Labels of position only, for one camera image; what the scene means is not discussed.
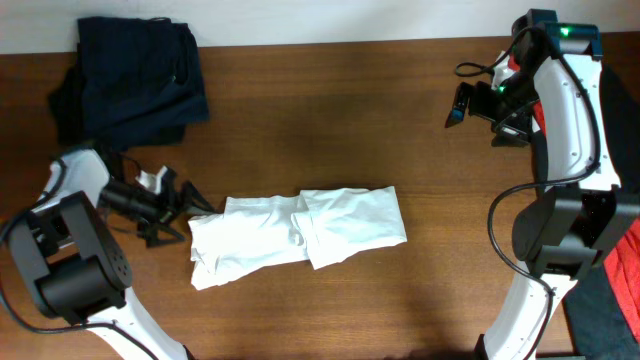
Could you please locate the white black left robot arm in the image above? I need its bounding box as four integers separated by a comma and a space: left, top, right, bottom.
1, 147, 215, 359

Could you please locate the white t-shirt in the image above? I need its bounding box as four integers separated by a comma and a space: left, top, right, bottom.
188, 186, 408, 290

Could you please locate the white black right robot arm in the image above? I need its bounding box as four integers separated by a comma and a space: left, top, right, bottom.
446, 9, 639, 359

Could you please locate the dark navy folded clothes pile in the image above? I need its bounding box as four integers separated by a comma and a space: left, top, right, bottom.
48, 17, 210, 151

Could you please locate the black garment under red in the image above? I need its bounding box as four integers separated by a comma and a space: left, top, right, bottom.
529, 62, 640, 360

